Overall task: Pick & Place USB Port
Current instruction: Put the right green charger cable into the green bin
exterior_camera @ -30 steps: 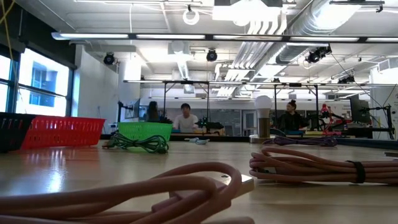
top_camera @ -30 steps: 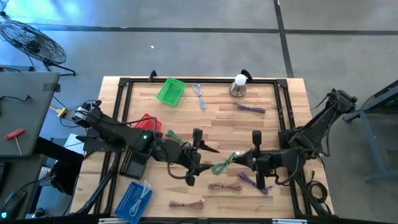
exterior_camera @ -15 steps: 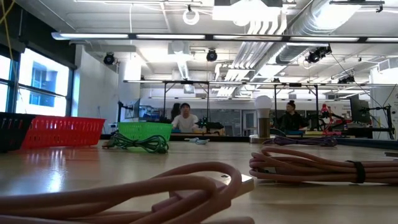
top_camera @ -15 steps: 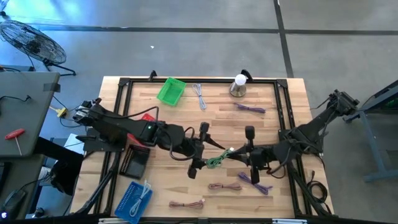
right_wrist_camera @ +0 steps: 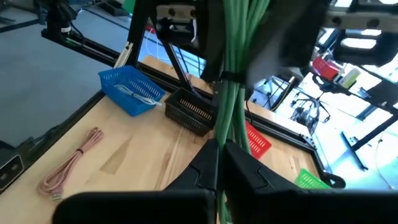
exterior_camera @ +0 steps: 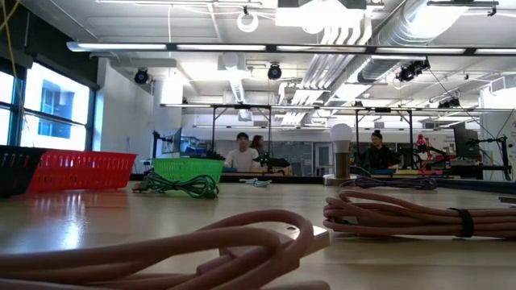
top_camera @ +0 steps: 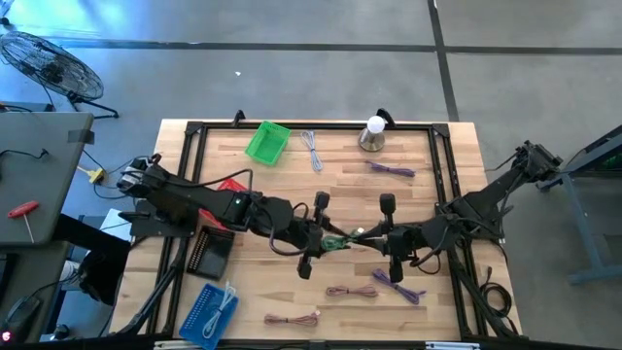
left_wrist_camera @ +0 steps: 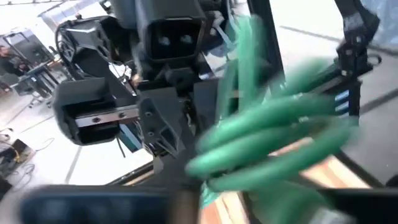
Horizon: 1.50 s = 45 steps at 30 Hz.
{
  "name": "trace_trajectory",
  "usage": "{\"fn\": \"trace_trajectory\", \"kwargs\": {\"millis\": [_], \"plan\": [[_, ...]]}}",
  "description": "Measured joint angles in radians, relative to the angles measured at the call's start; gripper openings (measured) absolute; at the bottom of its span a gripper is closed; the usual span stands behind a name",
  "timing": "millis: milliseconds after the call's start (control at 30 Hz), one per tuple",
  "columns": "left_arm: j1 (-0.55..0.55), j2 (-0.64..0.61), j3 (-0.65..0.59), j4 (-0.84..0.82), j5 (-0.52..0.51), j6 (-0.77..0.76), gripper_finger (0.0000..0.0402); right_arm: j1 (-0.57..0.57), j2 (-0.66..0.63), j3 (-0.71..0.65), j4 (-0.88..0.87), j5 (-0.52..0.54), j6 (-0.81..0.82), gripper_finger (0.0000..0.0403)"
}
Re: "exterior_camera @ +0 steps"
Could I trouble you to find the white USB cable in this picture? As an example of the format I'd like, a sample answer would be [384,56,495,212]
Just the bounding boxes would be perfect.
[239,177,273,189]

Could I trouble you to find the green USB cable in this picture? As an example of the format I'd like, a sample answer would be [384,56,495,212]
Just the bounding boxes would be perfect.
[132,171,220,200]

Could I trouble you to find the pinkish-brown USB cable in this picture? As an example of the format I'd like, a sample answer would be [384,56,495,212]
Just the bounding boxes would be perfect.
[0,208,331,290]
[322,188,516,240]

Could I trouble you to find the purple USB cable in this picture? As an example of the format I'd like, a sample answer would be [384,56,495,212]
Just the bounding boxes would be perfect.
[340,176,439,191]

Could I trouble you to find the person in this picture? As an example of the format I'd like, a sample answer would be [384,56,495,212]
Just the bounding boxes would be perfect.
[250,135,267,159]
[360,129,402,171]
[223,131,263,171]

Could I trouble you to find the green plastic basket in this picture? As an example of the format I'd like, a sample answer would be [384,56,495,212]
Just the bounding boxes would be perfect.
[152,157,225,184]

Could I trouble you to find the white bulb brass lamp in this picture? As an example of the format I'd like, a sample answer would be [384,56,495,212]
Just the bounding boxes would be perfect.
[322,122,356,187]

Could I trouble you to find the overhead light bar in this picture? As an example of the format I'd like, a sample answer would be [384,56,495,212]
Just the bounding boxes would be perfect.
[66,39,516,57]

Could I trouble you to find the red robot device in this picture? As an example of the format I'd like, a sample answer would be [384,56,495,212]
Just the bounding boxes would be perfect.
[414,134,435,157]

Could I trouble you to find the red plastic basket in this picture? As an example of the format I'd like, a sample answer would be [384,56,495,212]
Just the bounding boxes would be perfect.
[27,148,137,193]

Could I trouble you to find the large window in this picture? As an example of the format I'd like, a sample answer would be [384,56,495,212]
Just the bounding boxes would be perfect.
[0,60,97,152]

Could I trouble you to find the black computer monitor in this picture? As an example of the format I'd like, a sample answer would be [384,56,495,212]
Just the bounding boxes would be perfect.
[452,121,481,160]

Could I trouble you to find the black plastic basket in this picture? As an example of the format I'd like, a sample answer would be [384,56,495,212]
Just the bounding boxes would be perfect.
[0,145,47,199]

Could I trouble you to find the black rig frame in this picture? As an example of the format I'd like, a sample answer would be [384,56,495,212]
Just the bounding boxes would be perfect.
[210,103,273,163]
[353,106,415,171]

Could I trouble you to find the white ring lamp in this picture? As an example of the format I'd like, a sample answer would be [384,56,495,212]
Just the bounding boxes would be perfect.
[236,10,260,34]

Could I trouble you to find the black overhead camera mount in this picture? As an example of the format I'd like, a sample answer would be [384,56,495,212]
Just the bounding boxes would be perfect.
[394,57,432,84]

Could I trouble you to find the silver ventilation duct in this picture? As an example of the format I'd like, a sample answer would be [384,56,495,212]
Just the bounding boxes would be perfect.
[322,0,475,94]

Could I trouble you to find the yellow hanging cable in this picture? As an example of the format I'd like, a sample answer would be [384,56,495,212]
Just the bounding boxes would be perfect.
[0,0,21,96]

